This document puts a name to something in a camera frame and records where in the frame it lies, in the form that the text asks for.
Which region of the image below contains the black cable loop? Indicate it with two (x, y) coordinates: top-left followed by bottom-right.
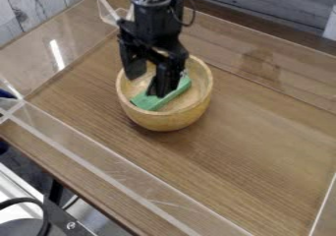
(0, 197), (51, 236)

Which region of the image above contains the brown wooden bowl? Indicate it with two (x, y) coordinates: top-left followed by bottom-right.
(116, 55), (214, 132)

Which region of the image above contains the blue object at left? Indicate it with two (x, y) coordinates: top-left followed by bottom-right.
(0, 88), (18, 99)

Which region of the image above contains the black table leg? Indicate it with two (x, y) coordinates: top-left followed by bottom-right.
(48, 180), (64, 206)

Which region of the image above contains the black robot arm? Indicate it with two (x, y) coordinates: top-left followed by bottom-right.
(118, 0), (195, 97)

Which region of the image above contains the green rectangular block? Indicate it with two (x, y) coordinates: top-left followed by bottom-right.
(130, 76), (192, 111)

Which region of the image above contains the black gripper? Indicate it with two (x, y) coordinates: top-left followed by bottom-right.
(119, 0), (190, 98)

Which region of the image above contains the black metal bracket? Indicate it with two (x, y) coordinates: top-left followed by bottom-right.
(43, 200), (98, 236)

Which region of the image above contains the clear acrylic corner bracket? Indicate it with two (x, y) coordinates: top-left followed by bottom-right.
(96, 0), (135, 28)

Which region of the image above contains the clear acrylic tray wall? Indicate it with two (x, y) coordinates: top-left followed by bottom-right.
(0, 0), (336, 236)

